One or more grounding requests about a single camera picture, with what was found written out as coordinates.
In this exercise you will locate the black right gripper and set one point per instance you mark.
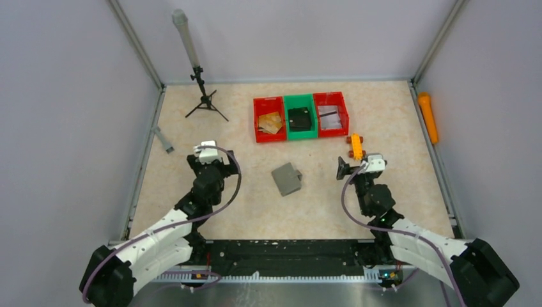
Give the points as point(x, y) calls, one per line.
point(355, 172)

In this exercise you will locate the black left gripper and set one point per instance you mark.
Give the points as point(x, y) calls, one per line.
point(210, 170)

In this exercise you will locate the white credit card black stripe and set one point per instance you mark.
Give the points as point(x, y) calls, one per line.
point(329, 113)

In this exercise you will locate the grey card holder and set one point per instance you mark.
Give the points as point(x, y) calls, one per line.
point(287, 178)

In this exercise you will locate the gold credit card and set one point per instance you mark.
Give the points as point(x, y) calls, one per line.
point(270, 123)

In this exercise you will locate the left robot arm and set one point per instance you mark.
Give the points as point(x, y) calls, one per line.
point(115, 274)

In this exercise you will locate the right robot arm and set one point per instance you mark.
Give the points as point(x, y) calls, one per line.
point(472, 268)

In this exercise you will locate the yellow toy brick car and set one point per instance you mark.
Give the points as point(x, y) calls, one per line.
point(356, 150)

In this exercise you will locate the right red bin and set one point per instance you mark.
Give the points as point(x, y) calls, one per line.
point(335, 99)

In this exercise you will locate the red bin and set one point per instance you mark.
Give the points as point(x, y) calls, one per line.
point(263, 106)
point(335, 99)

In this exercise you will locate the clear bag in bin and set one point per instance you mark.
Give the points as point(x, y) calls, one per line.
point(330, 125)

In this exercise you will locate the left red bin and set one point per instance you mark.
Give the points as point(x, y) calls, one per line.
point(263, 106)

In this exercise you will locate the green bin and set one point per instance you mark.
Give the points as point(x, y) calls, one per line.
point(300, 106)

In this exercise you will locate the orange flashlight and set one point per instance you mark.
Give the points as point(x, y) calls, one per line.
point(424, 102)

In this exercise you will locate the black tripod with grey tube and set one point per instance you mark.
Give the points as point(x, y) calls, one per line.
point(181, 23)

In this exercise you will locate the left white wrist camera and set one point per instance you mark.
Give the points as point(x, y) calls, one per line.
point(206, 152)

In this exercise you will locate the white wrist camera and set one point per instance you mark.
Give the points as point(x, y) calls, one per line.
point(374, 163)
point(206, 152)

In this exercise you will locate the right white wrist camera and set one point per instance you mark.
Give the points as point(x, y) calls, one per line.
point(374, 163)

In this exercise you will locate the small grey bracket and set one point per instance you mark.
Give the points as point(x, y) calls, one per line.
point(168, 147)

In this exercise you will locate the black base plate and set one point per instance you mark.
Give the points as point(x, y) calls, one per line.
point(291, 258)

